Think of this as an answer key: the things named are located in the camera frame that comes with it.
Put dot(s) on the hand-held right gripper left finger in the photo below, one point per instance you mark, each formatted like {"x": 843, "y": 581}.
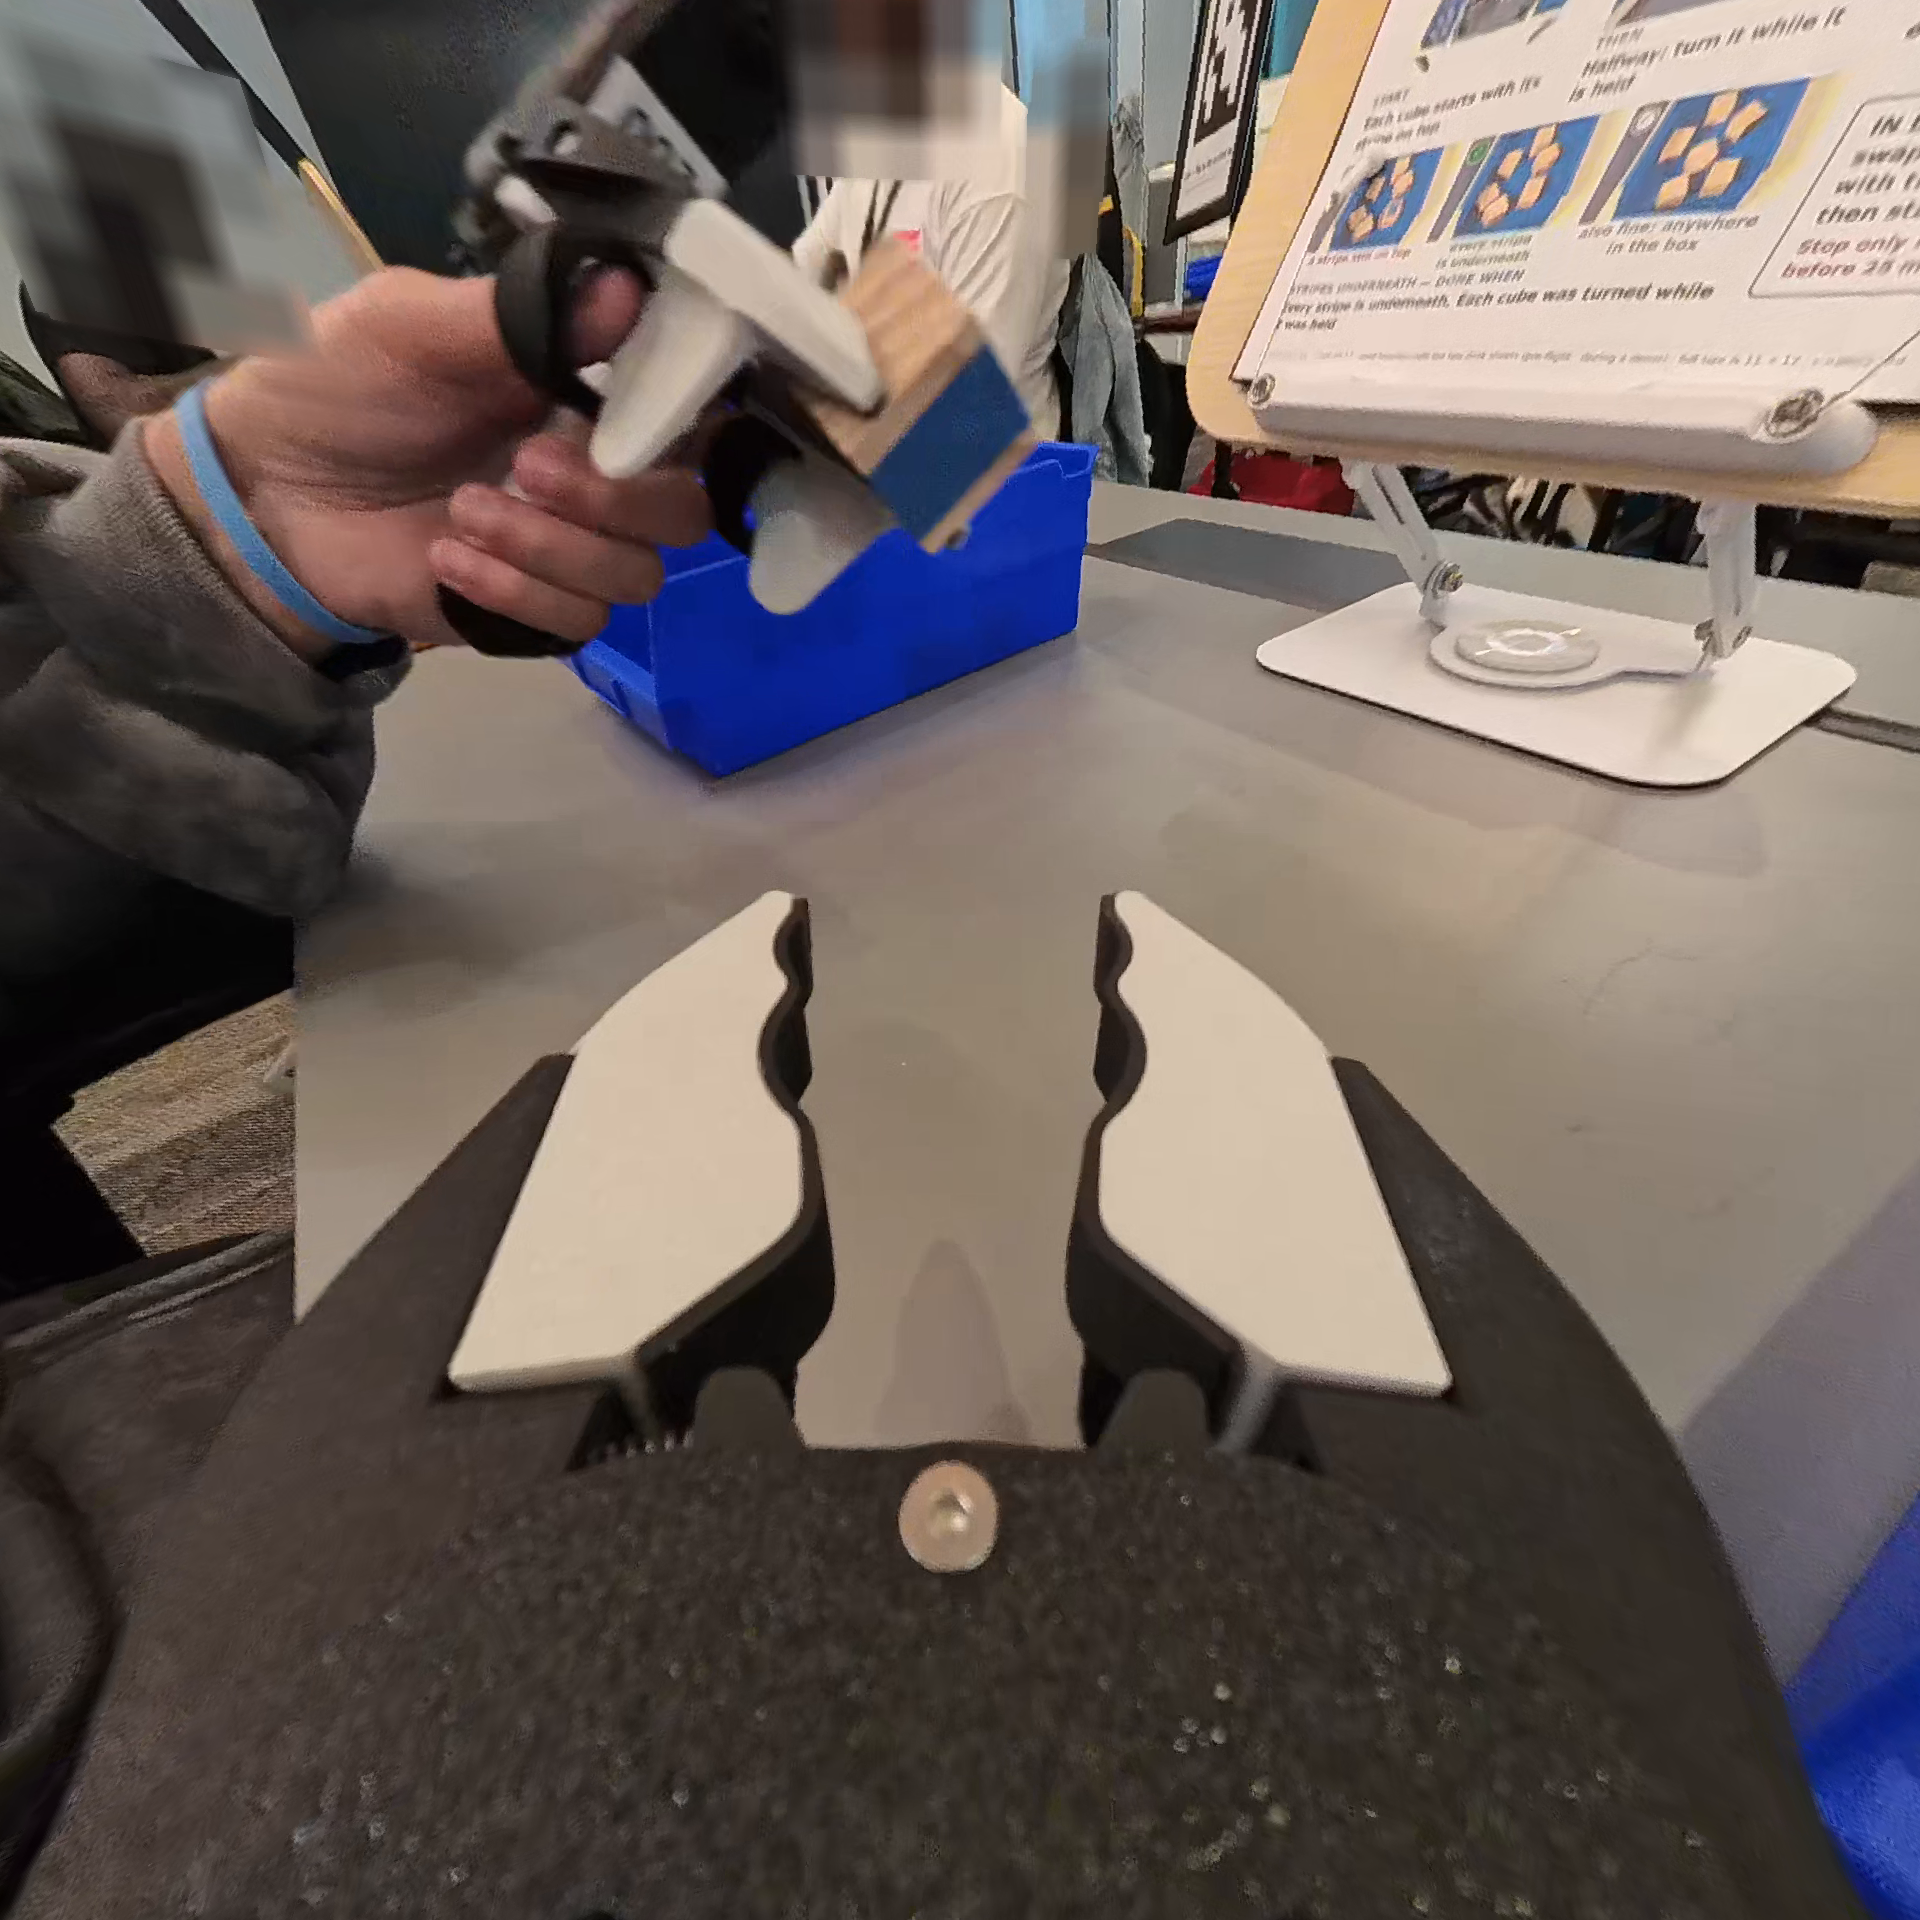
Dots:
{"x": 644, "y": 1185}

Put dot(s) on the printed instruction sheet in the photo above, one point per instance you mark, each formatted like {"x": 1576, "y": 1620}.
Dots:
{"x": 1575, "y": 323}

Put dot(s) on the thin wooden board stand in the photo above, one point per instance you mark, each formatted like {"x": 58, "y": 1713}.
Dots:
{"x": 338, "y": 211}

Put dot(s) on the blue plastic bin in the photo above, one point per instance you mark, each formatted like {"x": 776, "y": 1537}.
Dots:
{"x": 1868, "y": 1725}
{"x": 900, "y": 661}
{"x": 1203, "y": 278}

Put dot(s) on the grey jacket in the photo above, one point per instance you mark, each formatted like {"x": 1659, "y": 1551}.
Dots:
{"x": 1102, "y": 375}

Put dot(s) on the person's left forearm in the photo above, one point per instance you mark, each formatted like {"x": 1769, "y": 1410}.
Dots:
{"x": 151, "y": 721}

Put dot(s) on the blue wristband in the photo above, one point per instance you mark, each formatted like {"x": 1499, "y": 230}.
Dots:
{"x": 240, "y": 519}

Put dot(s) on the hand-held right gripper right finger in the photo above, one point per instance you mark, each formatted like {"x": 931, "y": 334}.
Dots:
{"x": 1260, "y": 1185}

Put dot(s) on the red bag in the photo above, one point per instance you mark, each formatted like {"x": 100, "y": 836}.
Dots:
{"x": 1274, "y": 483}

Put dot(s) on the black white marker sign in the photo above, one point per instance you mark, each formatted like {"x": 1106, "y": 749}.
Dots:
{"x": 1223, "y": 91}

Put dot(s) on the white stand with wooden board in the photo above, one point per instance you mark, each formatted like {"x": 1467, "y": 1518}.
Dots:
{"x": 1575, "y": 704}

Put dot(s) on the wooden cube with blue stripe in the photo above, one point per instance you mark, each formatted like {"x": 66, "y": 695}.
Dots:
{"x": 914, "y": 375}

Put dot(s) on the person's left hand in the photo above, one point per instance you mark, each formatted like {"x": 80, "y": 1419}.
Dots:
{"x": 360, "y": 451}

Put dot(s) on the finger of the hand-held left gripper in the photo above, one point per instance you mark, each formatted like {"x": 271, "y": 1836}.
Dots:
{"x": 819, "y": 533}
{"x": 765, "y": 300}

